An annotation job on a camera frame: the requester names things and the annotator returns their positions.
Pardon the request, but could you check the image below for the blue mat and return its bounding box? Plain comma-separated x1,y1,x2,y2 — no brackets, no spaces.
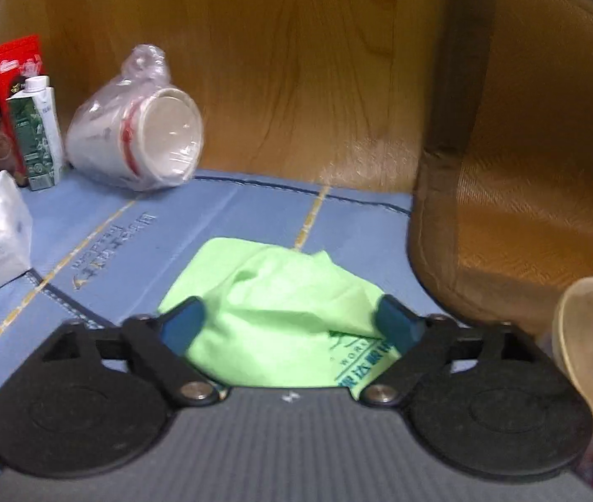
0,170,475,482

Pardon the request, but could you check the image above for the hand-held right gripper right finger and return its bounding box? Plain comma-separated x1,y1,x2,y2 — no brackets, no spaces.
360,294,536,409

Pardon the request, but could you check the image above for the green cloth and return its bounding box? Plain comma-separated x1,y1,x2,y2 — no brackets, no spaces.
158,238,404,401

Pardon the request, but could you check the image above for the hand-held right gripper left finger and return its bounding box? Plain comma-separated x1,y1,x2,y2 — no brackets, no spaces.
39,296,222,407

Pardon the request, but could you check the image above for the wooden board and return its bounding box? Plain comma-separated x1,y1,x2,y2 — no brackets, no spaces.
0,0,459,194

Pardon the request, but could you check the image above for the bagged paper cup stack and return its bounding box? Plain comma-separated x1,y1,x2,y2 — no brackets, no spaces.
65,44,204,192

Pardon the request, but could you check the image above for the brown chair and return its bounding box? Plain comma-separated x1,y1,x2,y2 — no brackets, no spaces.
406,0,593,336

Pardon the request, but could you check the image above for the green and white carton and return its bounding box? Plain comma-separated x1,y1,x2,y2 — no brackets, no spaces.
6,76,66,192

